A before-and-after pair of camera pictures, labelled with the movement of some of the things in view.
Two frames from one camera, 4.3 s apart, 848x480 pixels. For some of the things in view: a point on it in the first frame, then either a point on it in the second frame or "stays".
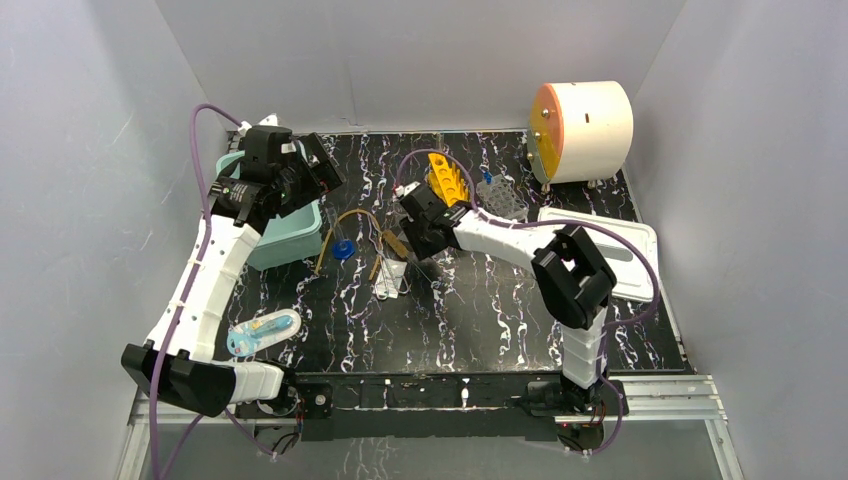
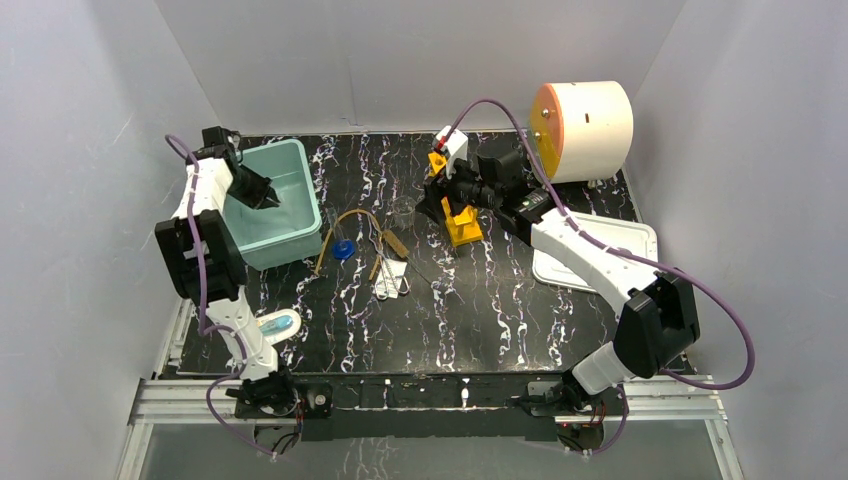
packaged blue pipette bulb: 251,335 stays
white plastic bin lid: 628,252 stays
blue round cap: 343,249 stays
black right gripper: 421,251 to 439,188
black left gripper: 317,172 to 250,187
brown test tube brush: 395,244 stays
